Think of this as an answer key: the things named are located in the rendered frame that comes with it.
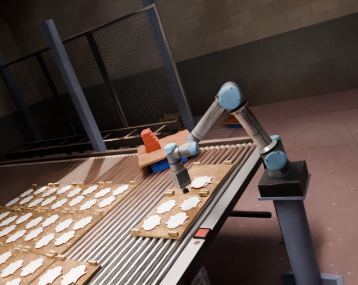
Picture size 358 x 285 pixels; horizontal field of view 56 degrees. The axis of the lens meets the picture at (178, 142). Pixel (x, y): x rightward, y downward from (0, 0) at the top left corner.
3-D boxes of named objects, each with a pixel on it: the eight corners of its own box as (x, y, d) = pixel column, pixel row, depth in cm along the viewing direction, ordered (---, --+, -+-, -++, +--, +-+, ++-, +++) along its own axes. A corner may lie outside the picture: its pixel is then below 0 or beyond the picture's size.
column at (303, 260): (343, 276, 239) (320, 167, 212) (340, 321, 209) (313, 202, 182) (288, 271, 259) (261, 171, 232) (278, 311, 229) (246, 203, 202)
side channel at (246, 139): (263, 145, 276) (261, 134, 273) (261, 148, 271) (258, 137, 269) (4, 167, 506) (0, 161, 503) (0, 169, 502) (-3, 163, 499)
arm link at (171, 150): (175, 145, 191) (161, 149, 193) (181, 163, 194) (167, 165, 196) (177, 140, 198) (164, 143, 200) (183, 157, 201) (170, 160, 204)
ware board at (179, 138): (187, 130, 321) (186, 129, 320) (198, 146, 273) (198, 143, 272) (137, 149, 318) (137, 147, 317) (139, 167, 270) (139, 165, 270)
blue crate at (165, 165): (182, 149, 308) (179, 139, 305) (189, 160, 278) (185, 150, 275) (150, 161, 306) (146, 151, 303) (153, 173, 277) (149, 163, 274)
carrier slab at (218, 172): (234, 165, 243) (234, 163, 243) (210, 197, 212) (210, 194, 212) (194, 167, 263) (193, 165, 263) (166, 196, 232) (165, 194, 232)
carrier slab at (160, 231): (211, 197, 212) (210, 194, 211) (180, 240, 180) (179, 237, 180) (165, 197, 231) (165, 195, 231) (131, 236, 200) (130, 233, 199)
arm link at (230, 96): (289, 154, 193) (233, 77, 183) (292, 165, 179) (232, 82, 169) (270, 165, 197) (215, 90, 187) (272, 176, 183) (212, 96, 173)
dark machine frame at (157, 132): (205, 199, 401) (177, 119, 369) (190, 219, 371) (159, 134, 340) (52, 197, 570) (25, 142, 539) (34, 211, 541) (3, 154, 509)
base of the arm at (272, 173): (297, 164, 204) (292, 150, 201) (288, 177, 194) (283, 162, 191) (274, 166, 214) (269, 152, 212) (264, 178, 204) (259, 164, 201)
